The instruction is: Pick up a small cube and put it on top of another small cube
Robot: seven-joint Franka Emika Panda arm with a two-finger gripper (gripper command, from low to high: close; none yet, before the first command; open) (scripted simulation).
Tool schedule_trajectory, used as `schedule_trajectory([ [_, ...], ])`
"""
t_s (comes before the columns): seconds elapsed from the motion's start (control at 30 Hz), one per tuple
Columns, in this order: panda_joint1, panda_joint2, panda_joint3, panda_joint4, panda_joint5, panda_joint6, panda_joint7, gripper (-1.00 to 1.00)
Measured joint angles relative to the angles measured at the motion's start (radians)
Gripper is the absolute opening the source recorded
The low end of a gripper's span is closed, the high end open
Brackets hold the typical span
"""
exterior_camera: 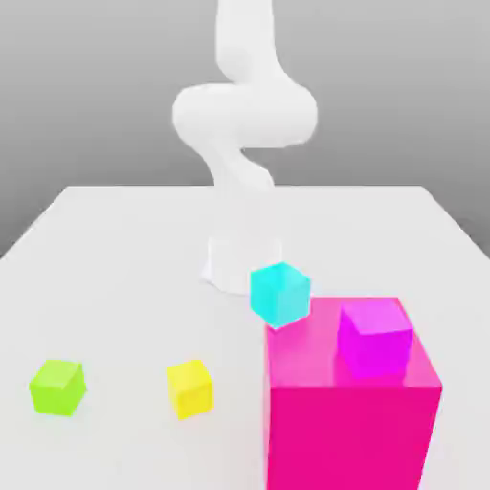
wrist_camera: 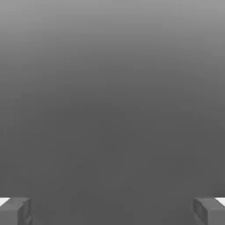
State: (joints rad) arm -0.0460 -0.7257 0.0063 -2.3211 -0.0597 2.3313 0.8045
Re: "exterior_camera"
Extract small cyan cube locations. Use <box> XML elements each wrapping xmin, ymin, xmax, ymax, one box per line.
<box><xmin>249</xmin><ymin>260</ymin><xmax>312</xmax><ymax>330</ymax></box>

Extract small yellow cube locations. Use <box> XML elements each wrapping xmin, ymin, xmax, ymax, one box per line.
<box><xmin>165</xmin><ymin>358</ymin><xmax>214</xmax><ymax>421</ymax></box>

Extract small magenta cube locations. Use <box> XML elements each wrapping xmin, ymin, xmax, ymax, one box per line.
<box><xmin>336</xmin><ymin>298</ymin><xmax>414</xmax><ymax>379</ymax></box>

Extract small lime green cube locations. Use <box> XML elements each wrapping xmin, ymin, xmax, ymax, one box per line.
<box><xmin>29</xmin><ymin>358</ymin><xmax>88</xmax><ymax>418</ymax></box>

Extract large pink box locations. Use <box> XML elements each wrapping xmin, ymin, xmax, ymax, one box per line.
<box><xmin>264</xmin><ymin>296</ymin><xmax>444</xmax><ymax>490</ymax></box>

